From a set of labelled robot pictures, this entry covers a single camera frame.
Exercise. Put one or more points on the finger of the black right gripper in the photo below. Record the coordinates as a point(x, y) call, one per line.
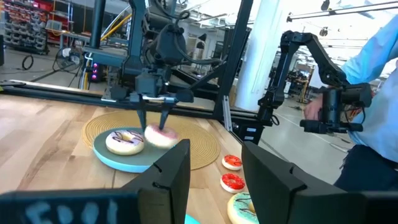
point(164, 115)
point(142, 115)

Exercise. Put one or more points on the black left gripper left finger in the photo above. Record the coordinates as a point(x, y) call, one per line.
point(171, 186)

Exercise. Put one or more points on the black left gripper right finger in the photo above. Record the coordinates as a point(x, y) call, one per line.
point(280, 193)

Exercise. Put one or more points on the large pink iced donut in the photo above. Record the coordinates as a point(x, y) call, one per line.
point(161, 138)

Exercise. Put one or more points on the large teal iced donut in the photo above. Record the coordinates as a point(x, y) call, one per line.
point(239, 208)

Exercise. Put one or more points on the small red iced donut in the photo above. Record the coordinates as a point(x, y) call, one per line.
point(232, 162)
point(233, 183)

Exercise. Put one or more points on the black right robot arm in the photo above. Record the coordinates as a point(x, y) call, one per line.
point(168, 43)

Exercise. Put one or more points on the large white chocolate-drizzled donut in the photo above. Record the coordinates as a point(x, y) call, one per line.
point(124, 146)

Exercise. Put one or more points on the teal green round plate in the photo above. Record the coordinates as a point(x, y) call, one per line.
point(190, 220)

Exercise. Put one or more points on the grey-green round plate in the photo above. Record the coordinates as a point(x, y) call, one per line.
point(136, 161)

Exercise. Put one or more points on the round woven tan placemat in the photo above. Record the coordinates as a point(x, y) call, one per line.
point(202, 146)

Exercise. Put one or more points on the computer with pink lights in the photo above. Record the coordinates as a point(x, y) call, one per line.
point(94, 71)

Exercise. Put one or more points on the black floor fan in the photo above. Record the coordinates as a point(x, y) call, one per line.
point(68, 59)

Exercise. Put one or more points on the person's hand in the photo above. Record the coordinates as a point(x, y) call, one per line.
point(312, 109)

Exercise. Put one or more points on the white round pillar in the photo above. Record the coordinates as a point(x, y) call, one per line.
point(258, 56)

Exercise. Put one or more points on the person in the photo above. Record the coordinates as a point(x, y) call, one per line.
point(379, 109)

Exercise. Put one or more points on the shelving with storage bins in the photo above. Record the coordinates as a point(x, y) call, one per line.
point(25, 25)

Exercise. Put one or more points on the black aluminium table frame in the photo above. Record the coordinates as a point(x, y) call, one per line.
point(233, 62)

